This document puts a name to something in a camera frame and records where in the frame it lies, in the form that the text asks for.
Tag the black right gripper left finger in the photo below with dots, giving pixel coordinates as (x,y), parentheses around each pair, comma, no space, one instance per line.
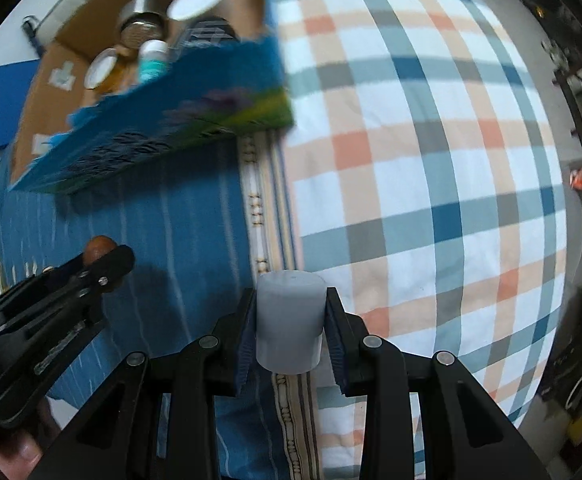
(154,418)

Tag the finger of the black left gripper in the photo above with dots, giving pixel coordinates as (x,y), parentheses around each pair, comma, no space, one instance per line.
(77,281)

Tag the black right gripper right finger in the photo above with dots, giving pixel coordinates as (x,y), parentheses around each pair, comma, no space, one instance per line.
(465,433)

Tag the brown walnut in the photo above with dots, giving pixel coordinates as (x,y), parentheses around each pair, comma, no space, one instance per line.
(98,247)

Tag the grey cylindrical cap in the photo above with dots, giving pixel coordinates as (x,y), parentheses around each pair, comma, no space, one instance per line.
(290,317)

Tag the green label solution bottle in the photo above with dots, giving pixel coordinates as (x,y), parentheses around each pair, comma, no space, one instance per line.
(153,60)

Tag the left hand with ring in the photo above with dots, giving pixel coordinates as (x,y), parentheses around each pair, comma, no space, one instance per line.
(20,455)

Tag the blue striped blanket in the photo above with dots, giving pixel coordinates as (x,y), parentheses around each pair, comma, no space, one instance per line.
(181,214)

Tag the blue foam mat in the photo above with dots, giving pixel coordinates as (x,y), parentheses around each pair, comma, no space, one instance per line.
(15,80)

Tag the open cardboard box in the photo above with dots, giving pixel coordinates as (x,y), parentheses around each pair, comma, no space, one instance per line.
(71,136)

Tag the left white padded chair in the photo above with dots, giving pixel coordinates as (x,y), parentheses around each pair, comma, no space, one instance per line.
(58,16)

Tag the plaid checkered blanket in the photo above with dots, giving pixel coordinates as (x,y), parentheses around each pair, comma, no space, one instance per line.
(424,181)

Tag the silver metal canister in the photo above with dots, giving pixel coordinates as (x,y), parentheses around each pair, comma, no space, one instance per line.
(140,21)

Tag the clear lid round tin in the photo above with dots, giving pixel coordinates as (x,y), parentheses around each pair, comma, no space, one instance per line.
(200,33)

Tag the white round jar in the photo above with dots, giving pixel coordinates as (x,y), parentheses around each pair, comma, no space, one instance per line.
(185,11)

